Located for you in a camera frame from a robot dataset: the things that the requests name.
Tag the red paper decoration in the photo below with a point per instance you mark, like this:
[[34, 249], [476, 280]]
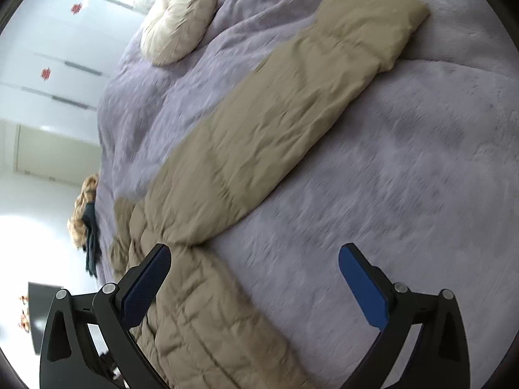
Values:
[[45, 73], [76, 8]]

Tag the lavender fleece blanket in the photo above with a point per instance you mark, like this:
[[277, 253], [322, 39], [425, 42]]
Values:
[[385, 170]]

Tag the beige puffer jacket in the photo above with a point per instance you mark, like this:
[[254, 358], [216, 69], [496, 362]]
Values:
[[243, 129]]

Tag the round cream pleated pillow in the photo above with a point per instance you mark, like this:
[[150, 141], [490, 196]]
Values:
[[178, 16]]

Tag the white wardrobe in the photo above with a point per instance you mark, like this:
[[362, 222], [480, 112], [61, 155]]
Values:
[[48, 36]]

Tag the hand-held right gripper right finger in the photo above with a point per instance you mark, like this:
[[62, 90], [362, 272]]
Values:
[[363, 287]]

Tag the dark green cloth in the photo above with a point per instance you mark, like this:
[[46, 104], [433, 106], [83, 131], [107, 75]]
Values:
[[92, 239]]

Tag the small orange ornaments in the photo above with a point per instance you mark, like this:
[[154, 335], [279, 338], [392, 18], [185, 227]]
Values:
[[23, 312]]

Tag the brown furry cloth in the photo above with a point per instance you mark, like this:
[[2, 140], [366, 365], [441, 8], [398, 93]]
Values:
[[83, 202]]

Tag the white door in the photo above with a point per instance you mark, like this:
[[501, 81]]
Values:
[[52, 154]]

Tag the black box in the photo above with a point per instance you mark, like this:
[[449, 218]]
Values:
[[42, 308]]

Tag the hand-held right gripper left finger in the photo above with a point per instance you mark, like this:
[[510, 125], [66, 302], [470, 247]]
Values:
[[148, 279]]

